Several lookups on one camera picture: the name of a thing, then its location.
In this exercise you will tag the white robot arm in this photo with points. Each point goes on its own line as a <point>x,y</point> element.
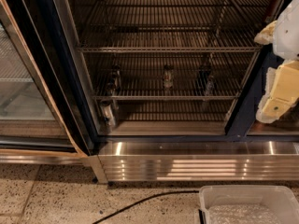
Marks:
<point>286,37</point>

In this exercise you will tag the lower wire fridge shelf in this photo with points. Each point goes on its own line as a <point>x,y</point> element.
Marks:
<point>142,75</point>

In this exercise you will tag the upper wire fridge shelf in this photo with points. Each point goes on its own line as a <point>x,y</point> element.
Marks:
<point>132,26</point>

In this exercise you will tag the clear plastic bin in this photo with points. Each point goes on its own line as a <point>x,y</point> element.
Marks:
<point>248,204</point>

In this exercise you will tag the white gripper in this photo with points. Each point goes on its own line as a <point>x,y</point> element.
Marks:
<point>290,36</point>

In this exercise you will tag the dark blue fridge door frame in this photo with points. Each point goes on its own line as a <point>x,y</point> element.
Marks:
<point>243,115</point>

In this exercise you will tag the dark can shelf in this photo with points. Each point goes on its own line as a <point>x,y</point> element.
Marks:
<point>205,80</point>
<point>115,76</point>

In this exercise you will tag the silver can fridge floor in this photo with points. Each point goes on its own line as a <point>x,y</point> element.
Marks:
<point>107,112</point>

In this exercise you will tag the open glass fridge door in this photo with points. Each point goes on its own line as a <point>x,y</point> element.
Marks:
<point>41,111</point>

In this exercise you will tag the wire fridge shelf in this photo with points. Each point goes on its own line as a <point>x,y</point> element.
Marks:
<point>132,26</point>
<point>142,75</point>

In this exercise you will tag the dark can right shelf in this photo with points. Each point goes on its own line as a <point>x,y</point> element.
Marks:
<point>205,80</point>

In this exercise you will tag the dark can left shelf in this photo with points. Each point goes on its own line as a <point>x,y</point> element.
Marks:
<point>115,76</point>

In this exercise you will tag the stainless steel fridge base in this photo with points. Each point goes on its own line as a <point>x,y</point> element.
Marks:
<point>206,161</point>

